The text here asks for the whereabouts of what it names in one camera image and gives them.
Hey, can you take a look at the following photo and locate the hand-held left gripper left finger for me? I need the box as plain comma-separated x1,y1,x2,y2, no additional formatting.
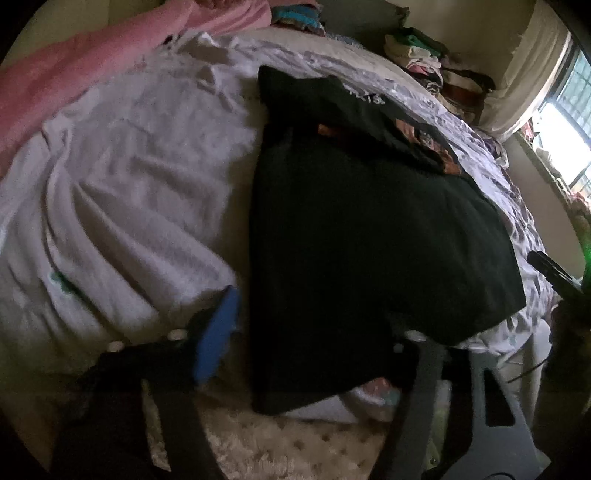
51,285,242,480

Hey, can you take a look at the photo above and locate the stack of colourful folded clothes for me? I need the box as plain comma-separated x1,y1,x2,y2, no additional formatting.
269,0,334,38

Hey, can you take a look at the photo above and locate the lilac crumpled cloth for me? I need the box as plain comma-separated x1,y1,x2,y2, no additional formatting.
482,131,509,169

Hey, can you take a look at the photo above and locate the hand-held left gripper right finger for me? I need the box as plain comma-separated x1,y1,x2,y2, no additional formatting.
369,318,551,480

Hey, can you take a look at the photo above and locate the pile of mixed folded clothes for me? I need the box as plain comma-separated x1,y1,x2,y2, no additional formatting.
383,27,497,126

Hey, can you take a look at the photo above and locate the black sweater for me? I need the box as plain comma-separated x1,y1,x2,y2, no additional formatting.
248,65,528,416

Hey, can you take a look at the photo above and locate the beige shaggy rug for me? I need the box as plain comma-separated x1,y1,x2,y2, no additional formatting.
143,399,439,480

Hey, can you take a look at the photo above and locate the pink quilt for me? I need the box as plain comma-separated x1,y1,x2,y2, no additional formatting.
0,0,273,160

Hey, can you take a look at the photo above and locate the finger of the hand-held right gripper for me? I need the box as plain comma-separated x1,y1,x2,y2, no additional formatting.
526,249,586,306

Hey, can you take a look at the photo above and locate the window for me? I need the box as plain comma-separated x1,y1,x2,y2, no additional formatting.
517,41,591,199

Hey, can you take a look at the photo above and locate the beige blanket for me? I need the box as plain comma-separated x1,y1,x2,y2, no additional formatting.
268,27,416,77

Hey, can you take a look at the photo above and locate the grey headboard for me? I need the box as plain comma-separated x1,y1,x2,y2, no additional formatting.
318,0,411,34

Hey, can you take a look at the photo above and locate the bed with lilac sheet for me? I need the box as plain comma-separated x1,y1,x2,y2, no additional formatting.
0,28,559,425

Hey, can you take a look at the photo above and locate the cream curtain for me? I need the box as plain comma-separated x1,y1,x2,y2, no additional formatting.
480,0,575,139

